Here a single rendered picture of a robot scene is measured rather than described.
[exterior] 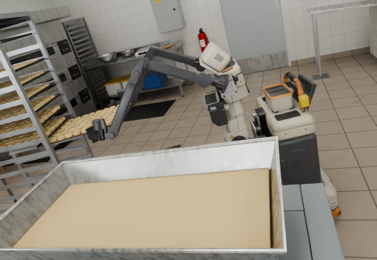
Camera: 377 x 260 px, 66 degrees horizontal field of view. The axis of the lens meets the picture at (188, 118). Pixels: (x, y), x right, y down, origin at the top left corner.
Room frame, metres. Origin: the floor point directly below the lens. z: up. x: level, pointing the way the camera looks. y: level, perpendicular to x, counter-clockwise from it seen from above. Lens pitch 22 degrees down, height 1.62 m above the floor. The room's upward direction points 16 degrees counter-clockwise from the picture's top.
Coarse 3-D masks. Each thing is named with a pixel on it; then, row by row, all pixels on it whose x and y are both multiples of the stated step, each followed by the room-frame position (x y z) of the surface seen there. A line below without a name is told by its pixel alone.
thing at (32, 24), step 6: (30, 24) 2.19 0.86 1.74; (36, 30) 2.19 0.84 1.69; (36, 36) 2.18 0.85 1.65; (42, 42) 2.20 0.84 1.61; (42, 48) 2.18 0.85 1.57; (48, 54) 2.20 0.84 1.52; (48, 60) 2.18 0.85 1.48; (48, 66) 2.19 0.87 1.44; (54, 72) 2.18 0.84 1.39; (54, 78) 2.18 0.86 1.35; (60, 84) 2.18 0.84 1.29; (60, 90) 2.18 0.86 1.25; (66, 96) 2.20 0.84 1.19; (72, 108) 2.21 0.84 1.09; (84, 138) 2.19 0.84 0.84; (90, 150) 2.20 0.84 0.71
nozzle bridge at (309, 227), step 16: (288, 192) 0.52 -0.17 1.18; (304, 192) 0.51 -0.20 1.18; (320, 192) 0.49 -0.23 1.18; (288, 208) 0.47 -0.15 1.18; (304, 208) 0.46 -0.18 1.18; (320, 208) 0.45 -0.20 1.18; (288, 224) 0.43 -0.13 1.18; (304, 224) 0.42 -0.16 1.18; (320, 224) 0.41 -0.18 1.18; (288, 240) 0.40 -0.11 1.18; (304, 240) 0.39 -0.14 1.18; (320, 240) 0.38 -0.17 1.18; (336, 240) 0.37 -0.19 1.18; (288, 256) 0.37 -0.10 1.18; (304, 256) 0.36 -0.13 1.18; (320, 256) 0.35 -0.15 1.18; (336, 256) 0.34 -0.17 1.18
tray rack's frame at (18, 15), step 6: (12, 12) 2.01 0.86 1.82; (18, 12) 2.07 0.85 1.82; (24, 12) 2.14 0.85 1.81; (0, 18) 1.86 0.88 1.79; (6, 18) 1.92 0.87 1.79; (12, 18) 2.02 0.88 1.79; (18, 18) 2.19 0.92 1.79; (12, 156) 2.26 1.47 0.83; (18, 156) 2.28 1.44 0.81; (0, 174) 2.05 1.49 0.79; (24, 174) 2.25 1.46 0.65
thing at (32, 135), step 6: (54, 120) 2.12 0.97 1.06; (60, 120) 2.07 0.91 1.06; (48, 126) 2.00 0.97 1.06; (54, 126) 1.99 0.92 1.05; (30, 132) 1.99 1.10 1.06; (36, 132) 1.95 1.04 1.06; (48, 132) 1.88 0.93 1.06; (6, 138) 2.01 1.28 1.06; (12, 138) 1.96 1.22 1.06; (18, 138) 1.93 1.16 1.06; (24, 138) 1.89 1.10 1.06; (30, 138) 1.85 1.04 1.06; (36, 138) 1.82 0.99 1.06; (0, 144) 1.91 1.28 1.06; (6, 144) 1.86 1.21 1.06; (12, 144) 1.84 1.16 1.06
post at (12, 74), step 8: (0, 48) 1.74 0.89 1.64; (0, 56) 1.74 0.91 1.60; (8, 64) 1.74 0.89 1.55; (8, 72) 1.74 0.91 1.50; (16, 80) 1.74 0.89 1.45; (16, 88) 1.74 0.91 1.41; (24, 96) 1.74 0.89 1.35; (24, 104) 1.74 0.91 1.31; (32, 112) 1.74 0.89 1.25; (32, 120) 1.74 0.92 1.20; (40, 128) 1.74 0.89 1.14; (40, 136) 1.74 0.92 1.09; (48, 144) 1.74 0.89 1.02; (48, 152) 1.74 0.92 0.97; (56, 160) 1.74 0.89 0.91
